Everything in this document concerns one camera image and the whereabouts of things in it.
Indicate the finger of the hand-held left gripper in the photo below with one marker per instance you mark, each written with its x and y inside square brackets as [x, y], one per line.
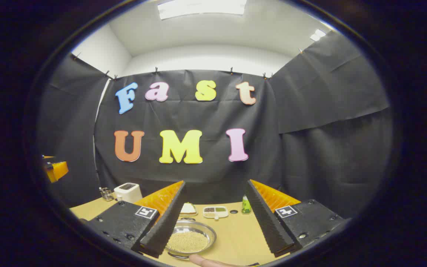
[59, 170]

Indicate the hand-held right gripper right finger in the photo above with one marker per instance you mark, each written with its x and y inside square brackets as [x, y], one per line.
[269, 226]

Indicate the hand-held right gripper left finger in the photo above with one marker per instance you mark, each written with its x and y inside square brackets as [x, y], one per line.
[165, 226]

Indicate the white sandwich plate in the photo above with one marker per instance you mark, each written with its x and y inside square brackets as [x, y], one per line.
[188, 215]

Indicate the pile of soybeans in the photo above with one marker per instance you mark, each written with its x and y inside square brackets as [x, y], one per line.
[189, 241]

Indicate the sandwich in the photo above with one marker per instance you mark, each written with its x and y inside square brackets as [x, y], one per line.
[189, 208]

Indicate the green drink bottle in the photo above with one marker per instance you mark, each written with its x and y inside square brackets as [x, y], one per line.
[246, 206]

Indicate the white toaster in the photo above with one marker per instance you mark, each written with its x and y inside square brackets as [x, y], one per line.
[128, 193]

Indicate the white divided bean dish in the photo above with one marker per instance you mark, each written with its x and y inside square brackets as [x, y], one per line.
[215, 216]

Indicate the black backdrop cloth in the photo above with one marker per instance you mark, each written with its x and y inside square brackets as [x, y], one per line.
[206, 118]

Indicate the row of black cloth clips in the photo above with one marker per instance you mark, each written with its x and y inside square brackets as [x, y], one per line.
[156, 70]

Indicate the small ceiling light panel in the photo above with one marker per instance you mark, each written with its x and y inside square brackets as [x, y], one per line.
[317, 35]

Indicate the large ceiling light panel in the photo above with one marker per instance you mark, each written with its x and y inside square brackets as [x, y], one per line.
[202, 7]

